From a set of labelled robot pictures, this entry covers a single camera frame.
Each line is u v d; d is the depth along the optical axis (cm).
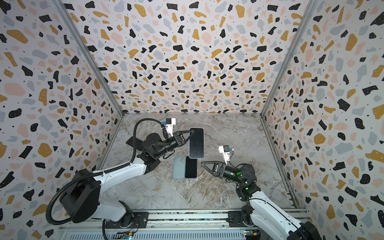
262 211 52
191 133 71
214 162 63
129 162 55
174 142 66
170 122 69
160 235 70
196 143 71
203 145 72
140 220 73
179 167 93
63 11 70
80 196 42
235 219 74
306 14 73
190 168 94
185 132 70
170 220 75
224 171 62
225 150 67
